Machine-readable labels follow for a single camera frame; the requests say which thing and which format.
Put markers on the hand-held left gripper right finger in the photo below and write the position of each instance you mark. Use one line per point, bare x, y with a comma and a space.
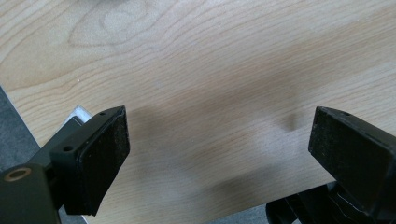
351, 152

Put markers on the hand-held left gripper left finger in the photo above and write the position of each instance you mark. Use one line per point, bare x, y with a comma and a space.
93, 161

